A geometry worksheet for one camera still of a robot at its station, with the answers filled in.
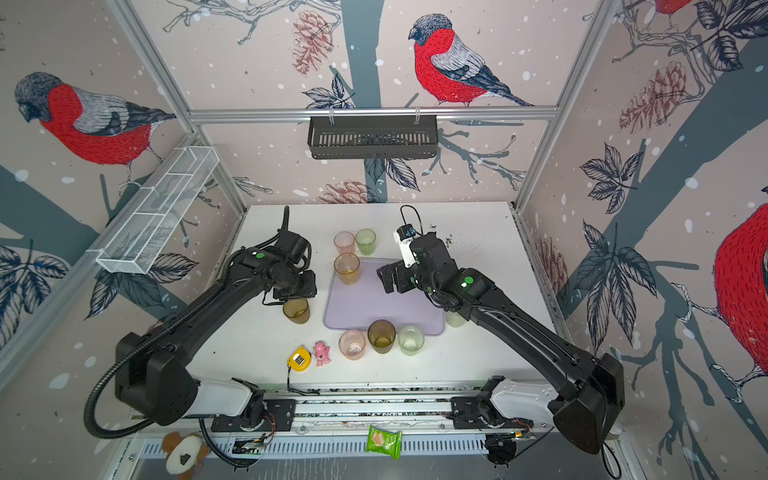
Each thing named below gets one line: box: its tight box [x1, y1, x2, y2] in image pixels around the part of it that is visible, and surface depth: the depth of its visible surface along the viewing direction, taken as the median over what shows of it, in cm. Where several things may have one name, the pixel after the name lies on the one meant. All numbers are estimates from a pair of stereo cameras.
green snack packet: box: [366, 425, 403, 460], surface depth 70 cm
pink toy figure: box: [313, 340, 331, 367], surface depth 84 cm
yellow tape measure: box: [286, 346, 311, 372], surface depth 83 cm
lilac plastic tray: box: [324, 257, 445, 335], surface depth 93 cm
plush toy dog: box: [162, 431, 209, 480], surface depth 68 cm
